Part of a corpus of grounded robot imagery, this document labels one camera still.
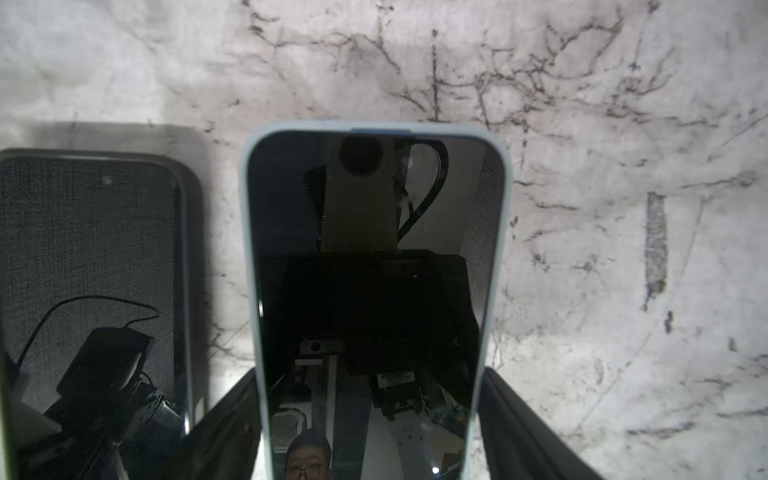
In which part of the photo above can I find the black smartphone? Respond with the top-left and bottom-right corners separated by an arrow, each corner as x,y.
247,130 -> 506,480
0,157 -> 184,480

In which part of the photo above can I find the light blue phone case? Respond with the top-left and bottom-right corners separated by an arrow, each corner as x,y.
238,121 -> 515,480

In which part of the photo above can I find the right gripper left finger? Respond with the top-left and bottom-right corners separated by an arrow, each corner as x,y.
157,369 -> 262,479

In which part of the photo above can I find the black phone case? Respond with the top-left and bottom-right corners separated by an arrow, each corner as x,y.
0,148 -> 205,480

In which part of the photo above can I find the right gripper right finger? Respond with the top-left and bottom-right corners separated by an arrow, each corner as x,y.
478,367 -> 601,480

